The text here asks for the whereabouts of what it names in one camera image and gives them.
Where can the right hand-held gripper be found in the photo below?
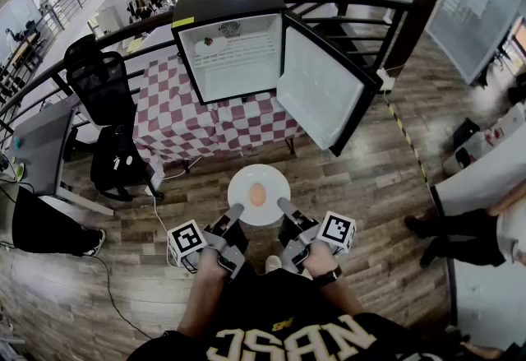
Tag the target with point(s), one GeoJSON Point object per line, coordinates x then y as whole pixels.
{"type": "Point", "coordinates": [337, 230]}

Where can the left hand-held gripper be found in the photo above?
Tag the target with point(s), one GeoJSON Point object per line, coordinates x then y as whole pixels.
{"type": "Point", "coordinates": [187, 240]}

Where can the brown egg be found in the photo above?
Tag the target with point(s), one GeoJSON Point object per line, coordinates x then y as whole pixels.
{"type": "Point", "coordinates": [257, 193]}

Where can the white round plate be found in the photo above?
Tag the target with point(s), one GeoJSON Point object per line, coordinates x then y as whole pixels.
{"type": "Point", "coordinates": [255, 174]}

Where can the person's left forearm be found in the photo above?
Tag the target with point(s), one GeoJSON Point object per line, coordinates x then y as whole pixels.
{"type": "Point", "coordinates": [201, 302]}

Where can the person's right forearm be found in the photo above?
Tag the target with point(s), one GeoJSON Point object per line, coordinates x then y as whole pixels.
{"type": "Point", "coordinates": [341, 297]}

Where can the person's left hand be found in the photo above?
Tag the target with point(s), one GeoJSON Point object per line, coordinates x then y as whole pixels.
{"type": "Point", "coordinates": [209, 262]}

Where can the person's right hand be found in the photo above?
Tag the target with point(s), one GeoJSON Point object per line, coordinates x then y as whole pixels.
{"type": "Point", "coordinates": [320, 260]}

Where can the person's white shoe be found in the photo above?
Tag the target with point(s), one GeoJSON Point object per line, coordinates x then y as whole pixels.
{"type": "Point", "coordinates": [273, 264]}

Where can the black wristwatch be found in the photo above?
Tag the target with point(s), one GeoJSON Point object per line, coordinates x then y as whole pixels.
{"type": "Point", "coordinates": [328, 275]}

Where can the person's black lettered shirt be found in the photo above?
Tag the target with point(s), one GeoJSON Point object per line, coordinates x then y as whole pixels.
{"type": "Point", "coordinates": [287, 310]}

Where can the red white checkered tablecloth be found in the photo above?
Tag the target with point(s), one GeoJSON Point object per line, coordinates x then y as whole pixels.
{"type": "Point", "coordinates": [172, 117]}

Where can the black backpack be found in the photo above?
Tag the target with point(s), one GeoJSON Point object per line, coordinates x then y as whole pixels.
{"type": "Point", "coordinates": [117, 162]}

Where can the yellow black hazard tape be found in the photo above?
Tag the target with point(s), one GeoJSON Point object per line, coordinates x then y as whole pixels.
{"type": "Point", "coordinates": [407, 137]}

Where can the white black bin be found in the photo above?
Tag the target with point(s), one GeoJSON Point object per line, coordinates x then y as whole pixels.
{"type": "Point", "coordinates": [458, 162]}

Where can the black mesh office chair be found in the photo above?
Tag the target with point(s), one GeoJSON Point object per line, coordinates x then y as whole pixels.
{"type": "Point", "coordinates": [100, 84]}

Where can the white table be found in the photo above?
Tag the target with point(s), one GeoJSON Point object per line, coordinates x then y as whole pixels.
{"type": "Point", "coordinates": [472, 182]}

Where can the grey desk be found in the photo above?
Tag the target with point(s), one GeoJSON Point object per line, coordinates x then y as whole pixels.
{"type": "Point", "coordinates": [41, 137]}

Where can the dark wooden curved railing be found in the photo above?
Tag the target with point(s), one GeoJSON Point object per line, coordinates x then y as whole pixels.
{"type": "Point", "coordinates": [135, 28]}

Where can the clothes rack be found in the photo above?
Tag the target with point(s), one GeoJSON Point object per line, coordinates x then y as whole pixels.
{"type": "Point", "coordinates": [150, 6]}

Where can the white wall adapter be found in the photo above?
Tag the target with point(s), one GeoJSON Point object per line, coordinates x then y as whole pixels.
{"type": "Point", "coordinates": [386, 80]}

